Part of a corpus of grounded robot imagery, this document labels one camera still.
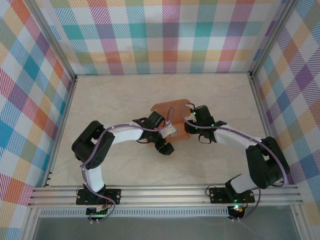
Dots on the long aluminium mounting rail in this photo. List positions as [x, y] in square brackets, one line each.
[162, 195]

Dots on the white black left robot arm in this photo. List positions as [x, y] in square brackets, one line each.
[125, 136]

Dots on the aluminium frame post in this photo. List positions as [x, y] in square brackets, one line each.
[54, 41]
[272, 37]

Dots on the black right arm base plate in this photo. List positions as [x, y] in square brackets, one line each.
[217, 196]

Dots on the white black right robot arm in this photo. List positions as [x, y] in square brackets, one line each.
[235, 140]

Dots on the circuit board with green lights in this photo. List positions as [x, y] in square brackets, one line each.
[96, 213]

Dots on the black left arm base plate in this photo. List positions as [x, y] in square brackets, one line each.
[116, 193]

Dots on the black controller with yellow label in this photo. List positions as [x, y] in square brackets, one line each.
[237, 210]

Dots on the aluminium side rail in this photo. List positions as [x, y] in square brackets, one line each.
[65, 112]
[257, 95]

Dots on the orange paper box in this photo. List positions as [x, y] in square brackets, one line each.
[175, 112]

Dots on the aluminium frame leg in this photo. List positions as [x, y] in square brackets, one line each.
[29, 223]
[301, 223]

